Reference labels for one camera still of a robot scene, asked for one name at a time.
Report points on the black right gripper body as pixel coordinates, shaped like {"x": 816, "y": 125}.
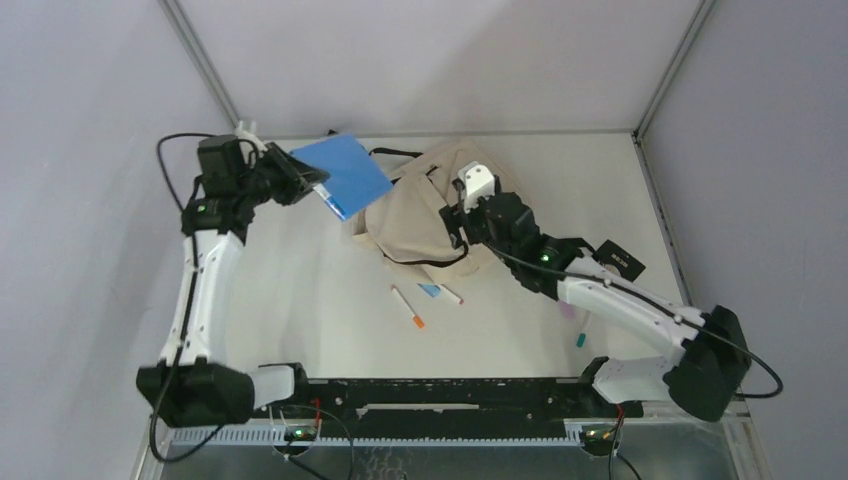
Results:
{"x": 468, "y": 217}

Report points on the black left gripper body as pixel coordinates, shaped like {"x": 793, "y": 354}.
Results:
{"x": 248, "y": 184}

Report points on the blue notebook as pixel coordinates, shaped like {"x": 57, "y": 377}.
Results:
{"x": 355, "y": 180}

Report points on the beige canvas backpack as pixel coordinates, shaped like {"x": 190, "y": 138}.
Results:
{"x": 415, "y": 226}

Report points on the black card with gold emblem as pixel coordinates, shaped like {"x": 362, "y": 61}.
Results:
{"x": 618, "y": 260}

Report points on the orange capped white marker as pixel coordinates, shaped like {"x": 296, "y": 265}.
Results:
{"x": 406, "y": 306}

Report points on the teal capped white marker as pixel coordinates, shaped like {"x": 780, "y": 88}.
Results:
{"x": 583, "y": 329}

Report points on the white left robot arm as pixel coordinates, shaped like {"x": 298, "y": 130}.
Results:
{"x": 192, "y": 384}

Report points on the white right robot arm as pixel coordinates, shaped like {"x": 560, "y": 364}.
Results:
{"x": 702, "y": 361}

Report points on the pink capped white marker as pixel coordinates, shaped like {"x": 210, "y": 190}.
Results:
{"x": 451, "y": 296}

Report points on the blue glue stick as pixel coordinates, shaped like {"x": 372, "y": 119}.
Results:
{"x": 432, "y": 290}

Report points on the pink highlighter pen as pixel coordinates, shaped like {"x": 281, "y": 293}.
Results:
{"x": 567, "y": 310}

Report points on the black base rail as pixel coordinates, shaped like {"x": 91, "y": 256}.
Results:
{"x": 448, "y": 409}

